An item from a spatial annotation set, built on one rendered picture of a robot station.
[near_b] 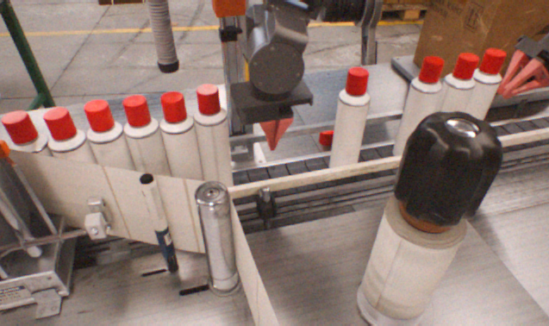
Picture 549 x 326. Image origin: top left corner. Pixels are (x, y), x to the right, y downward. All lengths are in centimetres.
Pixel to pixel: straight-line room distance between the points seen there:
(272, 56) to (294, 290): 33
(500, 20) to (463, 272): 58
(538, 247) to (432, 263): 40
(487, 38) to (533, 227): 43
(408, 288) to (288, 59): 28
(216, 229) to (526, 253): 55
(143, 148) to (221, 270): 21
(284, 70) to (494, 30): 69
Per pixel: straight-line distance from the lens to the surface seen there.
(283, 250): 61
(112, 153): 60
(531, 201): 90
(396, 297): 49
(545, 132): 95
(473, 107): 80
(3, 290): 62
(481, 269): 66
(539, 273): 78
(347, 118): 65
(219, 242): 47
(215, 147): 61
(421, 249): 42
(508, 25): 104
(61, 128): 58
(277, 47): 39
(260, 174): 72
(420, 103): 71
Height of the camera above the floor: 137
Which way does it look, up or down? 42 degrees down
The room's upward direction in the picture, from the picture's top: straight up
